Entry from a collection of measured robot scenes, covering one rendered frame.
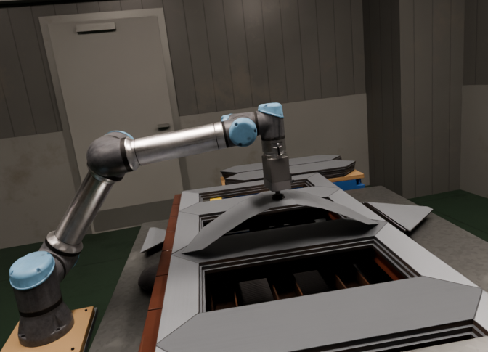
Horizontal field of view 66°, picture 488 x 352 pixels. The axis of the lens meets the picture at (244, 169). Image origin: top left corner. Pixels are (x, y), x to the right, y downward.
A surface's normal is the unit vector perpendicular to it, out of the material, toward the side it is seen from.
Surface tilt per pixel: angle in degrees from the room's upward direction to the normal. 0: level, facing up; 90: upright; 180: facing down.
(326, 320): 0
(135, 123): 90
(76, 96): 90
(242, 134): 91
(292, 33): 90
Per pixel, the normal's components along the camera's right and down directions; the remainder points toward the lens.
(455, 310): -0.11, -0.97
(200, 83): 0.21, 0.19
